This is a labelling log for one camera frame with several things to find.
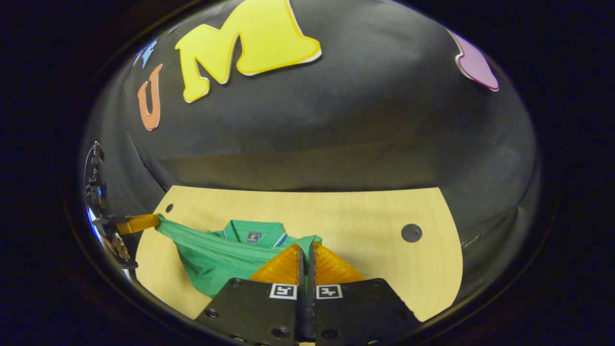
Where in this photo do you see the green T-shirt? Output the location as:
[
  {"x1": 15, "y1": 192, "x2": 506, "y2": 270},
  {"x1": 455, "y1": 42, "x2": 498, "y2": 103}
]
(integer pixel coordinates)
[{"x1": 155, "y1": 214, "x2": 323, "y2": 298}]

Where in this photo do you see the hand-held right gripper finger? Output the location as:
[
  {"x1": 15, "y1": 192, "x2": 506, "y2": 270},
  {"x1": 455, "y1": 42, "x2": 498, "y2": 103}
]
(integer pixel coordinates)
[
  {"x1": 307, "y1": 241, "x2": 420, "y2": 346},
  {"x1": 194, "y1": 243, "x2": 308, "y2": 346}
]

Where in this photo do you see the metal backdrop stand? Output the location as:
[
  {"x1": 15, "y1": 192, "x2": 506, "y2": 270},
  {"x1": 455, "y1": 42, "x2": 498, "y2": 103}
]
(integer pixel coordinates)
[{"x1": 84, "y1": 141, "x2": 108, "y2": 208}]

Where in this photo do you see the black backdrop cloth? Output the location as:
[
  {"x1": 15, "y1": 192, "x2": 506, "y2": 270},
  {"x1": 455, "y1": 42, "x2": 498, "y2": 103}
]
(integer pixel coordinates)
[{"x1": 79, "y1": 0, "x2": 541, "y2": 298}]

